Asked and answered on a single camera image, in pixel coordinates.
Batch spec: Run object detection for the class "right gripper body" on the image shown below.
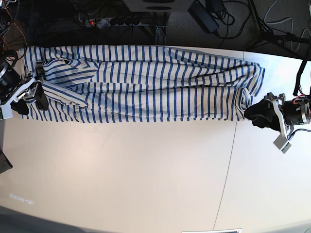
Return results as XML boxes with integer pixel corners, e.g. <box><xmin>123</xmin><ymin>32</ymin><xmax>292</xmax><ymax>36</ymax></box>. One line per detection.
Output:
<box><xmin>0</xmin><ymin>57</ymin><xmax>42</xmax><ymax>105</ymax></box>

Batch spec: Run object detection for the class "black power strip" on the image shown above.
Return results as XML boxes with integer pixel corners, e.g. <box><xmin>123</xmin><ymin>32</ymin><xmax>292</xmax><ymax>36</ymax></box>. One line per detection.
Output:
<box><xmin>83</xmin><ymin>16</ymin><xmax>149</xmax><ymax>29</ymax></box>

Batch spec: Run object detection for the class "black tripod stand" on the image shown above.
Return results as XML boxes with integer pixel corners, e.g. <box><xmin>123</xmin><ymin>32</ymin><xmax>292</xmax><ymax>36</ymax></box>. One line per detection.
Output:
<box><xmin>246</xmin><ymin>0</ymin><xmax>311</xmax><ymax>60</ymax></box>

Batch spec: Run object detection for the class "black table clamp bracket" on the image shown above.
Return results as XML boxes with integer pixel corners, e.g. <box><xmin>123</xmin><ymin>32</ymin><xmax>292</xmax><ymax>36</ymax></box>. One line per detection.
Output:
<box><xmin>155</xmin><ymin>25</ymin><xmax>166</xmax><ymax>45</ymax></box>

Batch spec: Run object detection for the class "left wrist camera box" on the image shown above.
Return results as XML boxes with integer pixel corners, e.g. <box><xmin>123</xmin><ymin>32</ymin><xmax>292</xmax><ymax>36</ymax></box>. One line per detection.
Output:
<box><xmin>274</xmin><ymin>134</ymin><xmax>292</xmax><ymax>154</ymax></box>

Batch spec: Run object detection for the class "blue white striped T-shirt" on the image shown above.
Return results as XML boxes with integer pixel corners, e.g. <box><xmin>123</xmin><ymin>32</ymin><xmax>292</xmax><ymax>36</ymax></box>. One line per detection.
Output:
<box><xmin>24</xmin><ymin>45</ymin><xmax>265</xmax><ymax>123</ymax></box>

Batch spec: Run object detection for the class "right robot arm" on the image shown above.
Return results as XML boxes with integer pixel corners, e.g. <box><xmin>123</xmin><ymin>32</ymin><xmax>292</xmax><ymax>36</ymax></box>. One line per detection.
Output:
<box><xmin>0</xmin><ymin>0</ymin><xmax>49</xmax><ymax>120</ymax></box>

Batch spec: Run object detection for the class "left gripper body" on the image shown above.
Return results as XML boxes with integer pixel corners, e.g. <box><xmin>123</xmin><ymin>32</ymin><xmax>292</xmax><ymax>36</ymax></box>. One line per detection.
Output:
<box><xmin>264</xmin><ymin>93</ymin><xmax>311</xmax><ymax>140</ymax></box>

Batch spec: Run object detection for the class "black power adapter brick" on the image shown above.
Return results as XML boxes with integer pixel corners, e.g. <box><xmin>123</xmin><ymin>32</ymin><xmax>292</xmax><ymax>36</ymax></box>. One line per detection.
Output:
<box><xmin>188</xmin><ymin>0</ymin><xmax>219</xmax><ymax>33</ymax></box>

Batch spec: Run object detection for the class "grey cable on floor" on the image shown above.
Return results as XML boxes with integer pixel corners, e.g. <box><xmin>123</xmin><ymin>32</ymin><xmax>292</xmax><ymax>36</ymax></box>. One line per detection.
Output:
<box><xmin>263</xmin><ymin>0</ymin><xmax>311</xmax><ymax>53</ymax></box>

